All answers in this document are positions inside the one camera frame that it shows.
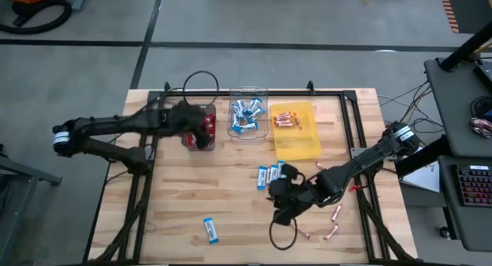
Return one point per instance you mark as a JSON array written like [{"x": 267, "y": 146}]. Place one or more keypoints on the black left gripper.
[{"x": 190, "y": 120}]

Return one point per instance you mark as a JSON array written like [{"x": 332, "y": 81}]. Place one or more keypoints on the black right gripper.
[{"x": 313, "y": 191}]

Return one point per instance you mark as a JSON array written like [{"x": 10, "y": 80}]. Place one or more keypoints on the red Kit Kat packet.
[
  {"x": 210, "y": 124},
  {"x": 191, "y": 140}
]

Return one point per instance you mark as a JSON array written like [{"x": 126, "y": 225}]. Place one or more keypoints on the small packets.
[{"x": 282, "y": 115}]

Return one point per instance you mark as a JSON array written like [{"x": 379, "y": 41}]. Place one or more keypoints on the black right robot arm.
[{"x": 369, "y": 160}]

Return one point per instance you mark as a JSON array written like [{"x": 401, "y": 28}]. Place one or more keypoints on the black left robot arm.
[{"x": 115, "y": 124}]

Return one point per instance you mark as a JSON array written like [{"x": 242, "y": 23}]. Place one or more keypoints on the candy bag on desk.
[{"x": 481, "y": 127}]

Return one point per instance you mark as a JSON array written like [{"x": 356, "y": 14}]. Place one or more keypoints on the dark grey plastic bin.
[{"x": 183, "y": 143}]

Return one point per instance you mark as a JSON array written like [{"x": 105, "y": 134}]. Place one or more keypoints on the clear plastic bin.
[{"x": 250, "y": 137}]

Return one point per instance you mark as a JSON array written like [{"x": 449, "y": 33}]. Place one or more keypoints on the yellow plastic bin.
[{"x": 298, "y": 143}]

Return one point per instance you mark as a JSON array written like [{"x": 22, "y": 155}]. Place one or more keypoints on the white paper sheet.
[{"x": 424, "y": 177}]

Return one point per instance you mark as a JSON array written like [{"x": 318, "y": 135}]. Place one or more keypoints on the black caster wheel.
[{"x": 445, "y": 232}]

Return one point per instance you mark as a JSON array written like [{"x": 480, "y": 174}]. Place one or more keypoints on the black desk with keyboard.
[{"x": 465, "y": 227}]

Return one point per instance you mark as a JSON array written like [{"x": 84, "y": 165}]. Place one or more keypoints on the grey metal cart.
[{"x": 23, "y": 173}]

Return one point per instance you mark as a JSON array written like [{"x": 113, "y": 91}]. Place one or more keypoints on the backlit computer keyboard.
[{"x": 474, "y": 185}]

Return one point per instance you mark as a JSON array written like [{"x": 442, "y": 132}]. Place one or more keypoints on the black device on desk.
[{"x": 485, "y": 74}]

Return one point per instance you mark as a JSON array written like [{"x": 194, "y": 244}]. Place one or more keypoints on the black diagonal pole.
[{"x": 467, "y": 47}]

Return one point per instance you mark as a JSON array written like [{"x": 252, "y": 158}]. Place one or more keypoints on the dark mat striped edge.
[{"x": 469, "y": 8}]

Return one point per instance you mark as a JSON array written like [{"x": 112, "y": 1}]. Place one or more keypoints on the red tag on frame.
[{"x": 355, "y": 188}]

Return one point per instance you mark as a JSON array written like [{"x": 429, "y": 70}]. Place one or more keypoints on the black aluminium table frame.
[{"x": 292, "y": 93}]

